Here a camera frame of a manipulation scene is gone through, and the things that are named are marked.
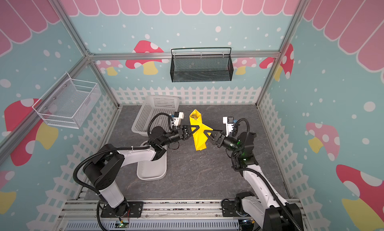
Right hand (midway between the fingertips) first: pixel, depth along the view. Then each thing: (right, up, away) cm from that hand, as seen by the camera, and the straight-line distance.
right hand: (205, 132), depth 70 cm
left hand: (-3, 0, +2) cm, 3 cm away
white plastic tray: (-29, -24, +17) cm, 41 cm away
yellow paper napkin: (-3, -2, 0) cm, 3 cm away
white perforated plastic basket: (-37, +12, +46) cm, 60 cm away
